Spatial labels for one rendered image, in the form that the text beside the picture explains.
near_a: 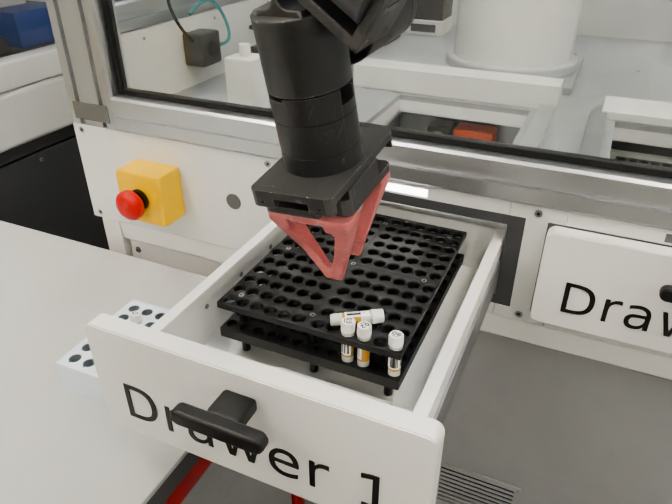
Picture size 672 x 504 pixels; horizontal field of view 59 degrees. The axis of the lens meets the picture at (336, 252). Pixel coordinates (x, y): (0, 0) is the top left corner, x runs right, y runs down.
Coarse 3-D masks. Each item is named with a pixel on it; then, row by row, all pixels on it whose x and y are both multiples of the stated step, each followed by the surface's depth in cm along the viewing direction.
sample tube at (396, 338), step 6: (396, 330) 49; (390, 336) 48; (396, 336) 48; (402, 336) 48; (390, 342) 48; (396, 342) 48; (402, 342) 48; (390, 348) 49; (396, 348) 50; (390, 360) 49; (396, 360) 49; (390, 366) 50; (396, 366) 50; (390, 372) 50; (396, 372) 50
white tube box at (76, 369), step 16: (128, 304) 71; (144, 304) 71; (128, 320) 69; (144, 320) 69; (80, 352) 64; (64, 368) 62; (80, 368) 62; (64, 384) 64; (80, 384) 62; (96, 384) 61; (96, 400) 63
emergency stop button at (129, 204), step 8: (120, 192) 76; (128, 192) 75; (120, 200) 75; (128, 200) 75; (136, 200) 75; (120, 208) 76; (128, 208) 75; (136, 208) 75; (144, 208) 76; (128, 216) 76; (136, 216) 76
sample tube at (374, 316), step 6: (348, 312) 51; (354, 312) 51; (360, 312) 51; (366, 312) 51; (372, 312) 51; (378, 312) 51; (330, 318) 51; (336, 318) 51; (354, 318) 51; (360, 318) 51; (366, 318) 51; (372, 318) 51; (378, 318) 51; (330, 324) 51; (336, 324) 51
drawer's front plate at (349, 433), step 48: (96, 336) 47; (144, 336) 46; (144, 384) 48; (192, 384) 45; (240, 384) 43; (288, 384) 41; (144, 432) 51; (288, 432) 43; (336, 432) 41; (384, 432) 39; (432, 432) 38; (288, 480) 46; (336, 480) 43; (384, 480) 41; (432, 480) 39
